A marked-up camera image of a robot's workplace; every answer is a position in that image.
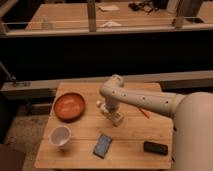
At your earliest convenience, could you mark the orange marker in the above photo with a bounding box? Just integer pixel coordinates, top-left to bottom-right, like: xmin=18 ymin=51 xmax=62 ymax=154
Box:
xmin=139 ymin=108 xmax=150 ymax=119

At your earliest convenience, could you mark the white paper sheet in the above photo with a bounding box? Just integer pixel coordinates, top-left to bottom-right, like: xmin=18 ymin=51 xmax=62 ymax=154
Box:
xmin=98 ymin=5 xmax=119 ymax=12

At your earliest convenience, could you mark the blue sponge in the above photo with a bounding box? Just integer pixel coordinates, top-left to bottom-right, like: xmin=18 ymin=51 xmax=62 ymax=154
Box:
xmin=93 ymin=134 xmax=112 ymax=159

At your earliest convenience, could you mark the crumpled white paper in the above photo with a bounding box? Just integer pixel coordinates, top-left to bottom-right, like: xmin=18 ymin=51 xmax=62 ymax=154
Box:
xmin=100 ymin=20 xmax=122 ymax=27

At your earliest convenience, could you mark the clear plastic cup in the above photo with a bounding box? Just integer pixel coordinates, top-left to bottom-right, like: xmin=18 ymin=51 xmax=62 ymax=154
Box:
xmin=41 ymin=19 xmax=53 ymax=30

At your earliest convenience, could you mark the small wooden table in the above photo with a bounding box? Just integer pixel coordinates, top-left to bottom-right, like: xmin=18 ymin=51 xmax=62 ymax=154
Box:
xmin=35 ymin=82 xmax=173 ymax=169

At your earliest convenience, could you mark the white paper cup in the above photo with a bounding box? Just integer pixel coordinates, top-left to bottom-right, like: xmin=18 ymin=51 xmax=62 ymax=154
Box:
xmin=49 ymin=126 xmax=71 ymax=150

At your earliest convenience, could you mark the large background wooden table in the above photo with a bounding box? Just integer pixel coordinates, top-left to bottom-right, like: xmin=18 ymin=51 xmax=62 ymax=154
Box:
xmin=25 ymin=2 xmax=213 ymax=32

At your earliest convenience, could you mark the clear plastic bottle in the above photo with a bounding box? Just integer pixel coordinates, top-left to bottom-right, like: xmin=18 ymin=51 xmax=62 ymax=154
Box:
xmin=96 ymin=101 xmax=124 ymax=126

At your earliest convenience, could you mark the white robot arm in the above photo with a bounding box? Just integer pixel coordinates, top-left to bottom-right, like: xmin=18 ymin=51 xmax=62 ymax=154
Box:
xmin=99 ymin=75 xmax=213 ymax=171

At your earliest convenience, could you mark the black cables pile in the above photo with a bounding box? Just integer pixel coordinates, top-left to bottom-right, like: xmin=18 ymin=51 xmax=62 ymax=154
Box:
xmin=127 ymin=0 xmax=161 ymax=14

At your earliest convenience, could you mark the metal post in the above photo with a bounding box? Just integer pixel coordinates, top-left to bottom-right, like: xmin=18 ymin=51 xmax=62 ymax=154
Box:
xmin=87 ymin=0 xmax=96 ymax=32

